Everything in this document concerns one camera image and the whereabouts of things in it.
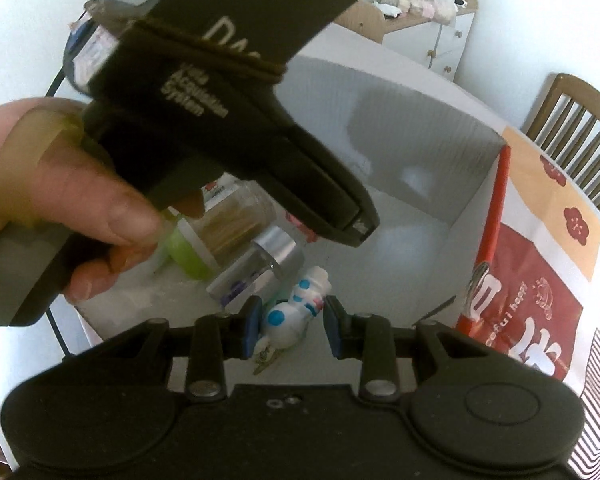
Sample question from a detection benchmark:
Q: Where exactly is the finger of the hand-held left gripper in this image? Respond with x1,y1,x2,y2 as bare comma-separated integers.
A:
277,102,381,236
230,132,368,247

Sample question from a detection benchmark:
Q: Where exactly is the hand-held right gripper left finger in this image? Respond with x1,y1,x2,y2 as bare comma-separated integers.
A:
95,296,264,403

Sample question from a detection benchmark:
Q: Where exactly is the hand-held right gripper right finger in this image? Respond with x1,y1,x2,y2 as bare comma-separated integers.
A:
324,296,487,404

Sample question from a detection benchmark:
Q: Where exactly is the white figurine keychain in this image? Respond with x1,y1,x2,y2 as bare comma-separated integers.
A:
252,267,333,376

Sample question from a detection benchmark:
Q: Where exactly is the clear vial with silver cap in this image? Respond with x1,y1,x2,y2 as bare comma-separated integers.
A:
207,225,306,308

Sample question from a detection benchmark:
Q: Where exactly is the toothpick jar with green lid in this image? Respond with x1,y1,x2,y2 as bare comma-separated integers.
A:
160,180,276,281

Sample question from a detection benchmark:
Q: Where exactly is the red cardboard box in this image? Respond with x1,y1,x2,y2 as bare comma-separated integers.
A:
75,25,512,361

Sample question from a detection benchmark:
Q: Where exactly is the person's left hand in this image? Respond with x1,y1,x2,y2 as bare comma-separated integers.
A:
0,99,206,307

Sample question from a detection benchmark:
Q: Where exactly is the wooden side cabinet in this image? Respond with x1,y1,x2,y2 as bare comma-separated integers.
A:
335,0,481,81

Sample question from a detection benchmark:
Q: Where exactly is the wooden chair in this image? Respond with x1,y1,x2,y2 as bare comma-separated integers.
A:
522,72,600,216

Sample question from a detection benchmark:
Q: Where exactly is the black cable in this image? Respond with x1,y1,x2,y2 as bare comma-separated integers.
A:
44,57,76,361

